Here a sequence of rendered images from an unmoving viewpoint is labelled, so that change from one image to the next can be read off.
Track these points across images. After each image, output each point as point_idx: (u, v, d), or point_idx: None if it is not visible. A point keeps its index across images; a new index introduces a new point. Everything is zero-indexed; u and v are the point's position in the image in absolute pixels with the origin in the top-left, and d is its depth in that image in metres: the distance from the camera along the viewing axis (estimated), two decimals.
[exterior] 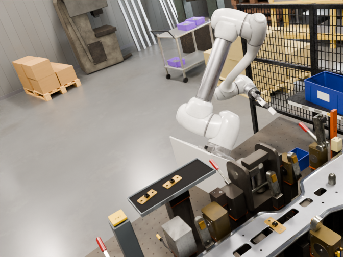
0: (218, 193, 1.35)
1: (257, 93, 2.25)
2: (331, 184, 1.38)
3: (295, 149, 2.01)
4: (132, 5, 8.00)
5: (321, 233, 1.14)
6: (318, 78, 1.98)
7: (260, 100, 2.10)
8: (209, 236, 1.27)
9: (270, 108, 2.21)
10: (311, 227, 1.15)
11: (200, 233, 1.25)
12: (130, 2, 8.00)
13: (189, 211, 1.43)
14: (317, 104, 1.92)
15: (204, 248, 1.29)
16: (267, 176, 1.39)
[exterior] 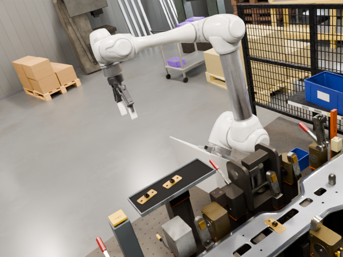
0: (218, 193, 1.35)
1: None
2: (331, 184, 1.38)
3: (295, 149, 2.01)
4: (132, 5, 8.00)
5: (321, 233, 1.14)
6: (318, 78, 1.98)
7: (133, 111, 1.53)
8: (209, 236, 1.27)
9: (121, 103, 1.65)
10: (311, 227, 1.15)
11: (200, 233, 1.25)
12: (130, 2, 8.00)
13: (189, 211, 1.43)
14: (317, 104, 1.92)
15: (204, 248, 1.29)
16: (267, 176, 1.39)
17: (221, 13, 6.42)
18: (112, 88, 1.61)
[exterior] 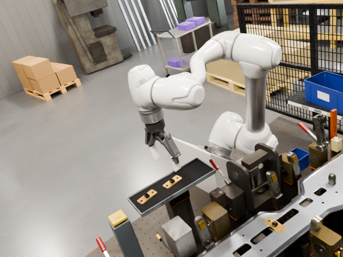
0: (218, 193, 1.35)
1: None
2: (331, 184, 1.38)
3: (295, 149, 2.01)
4: (132, 5, 8.00)
5: (321, 233, 1.14)
6: (318, 78, 1.98)
7: (178, 162, 1.27)
8: (209, 236, 1.27)
9: (154, 147, 1.37)
10: (311, 227, 1.15)
11: (200, 233, 1.25)
12: (130, 2, 8.00)
13: (189, 211, 1.43)
14: (317, 104, 1.92)
15: (204, 248, 1.29)
16: (267, 176, 1.39)
17: (221, 13, 6.42)
18: (146, 131, 1.32)
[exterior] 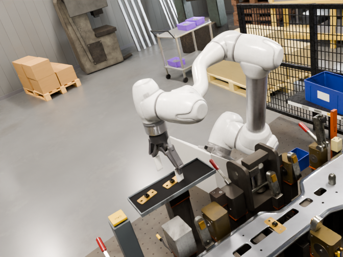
0: (218, 193, 1.35)
1: None
2: (331, 184, 1.38)
3: (295, 149, 2.01)
4: (132, 5, 8.00)
5: (321, 233, 1.14)
6: (318, 78, 1.98)
7: (181, 173, 1.30)
8: (209, 236, 1.27)
9: (157, 157, 1.39)
10: (311, 227, 1.15)
11: (200, 233, 1.25)
12: (130, 2, 8.00)
13: (189, 211, 1.43)
14: (317, 104, 1.92)
15: (204, 248, 1.29)
16: (267, 176, 1.39)
17: (221, 13, 6.42)
18: (150, 142, 1.34)
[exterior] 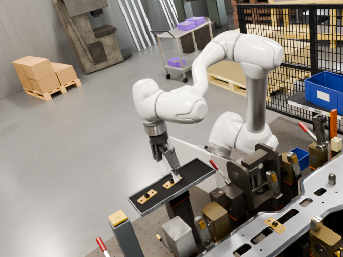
0: (218, 193, 1.35)
1: None
2: (331, 184, 1.38)
3: (295, 149, 2.01)
4: (132, 5, 8.00)
5: (321, 233, 1.14)
6: (318, 78, 1.98)
7: (178, 174, 1.32)
8: (209, 236, 1.27)
9: (162, 162, 1.38)
10: (311, 227, 1.15)
11: (200, 233, 1.25)
12: (130, 2, 8.00)
13: (189, 211, 1.43)
14: (317, 104, 1.92)
15: (204, 248, 1.29)
16: (267, 176, 1.39)
17: (221, 13, 6.42)
18: (151, 144, 1.34)
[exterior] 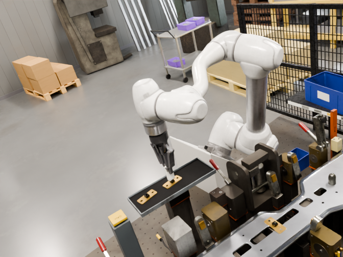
0: (218, 193, 1.35)
1: None
2: (331, 184, 1.38)
3: (295, 149, 2.01)
4: (132, 5, 8.00)
5: (321, 233, 1.14)
6: (318, 78, 1.98)
7: (172, 173, 1.36)
8: (209, 236, 1.27)
9: None
10: (311, 227, 1.15)
11: (200, 233, 1.25)
12: (130, 2, 8.00)
13: (189, 211, 1.43)
14: (317, 104, 1.92)
15: (204, 248, 1.29)
16: (267, 176, 1.39)
17: (221, 13, 6.42)
18: (152, 147, 1.34)
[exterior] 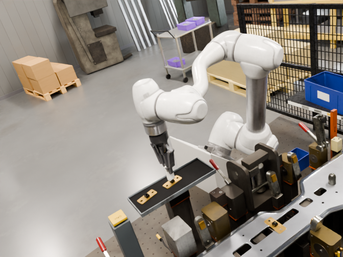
0: (218, 193, 1.35)
1: None
2: (331, 184, 1.38)
3: (295, 149, 2.01)
4: (132, 5, 8.00)
5: (321, 233, 1.14)
6: (318, 78, 1.98)
7: (172, 173, 1.36)
8: (209, 236, 1.27)
9: None
10: (311, 227, 1.15)
11: (200, 233, 1.25)
12: (130, 2, 8.00)
13: (189, 211, 1.43)
14: (317, 104, 1.92)
15: (204, 248, 1.29)
16: (267, 176, 1.39)
17: (221, 13, 6.42)
18: (152, 147, 1.34)
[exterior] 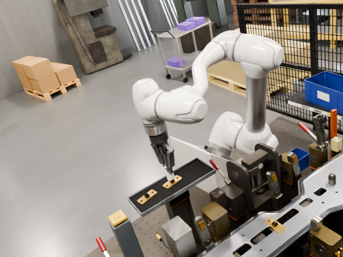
0: (218, 193, 1.35)
1: None
2: (331, 184, 1.38)
3: (295, 149, 2.01)
4: (132, 5, 8.00)
5: (321, 233, 1.14)
6: (318, 78, 1.98)
7: (172, 173, 1.36)
8: (209, 236, 1.27)
9: None
10: (311, 227, 1.15)
11: (200, 233, 1.25)
12: (130, 2, 8.00)
13: (189, 211, 1.43)
14: (317, 104, 1.92)
15: (204, 248, 1.29)
16: (267, 176, 1.39)
17: (221, 13, 6.42)
18: (152, 147, 1.34)
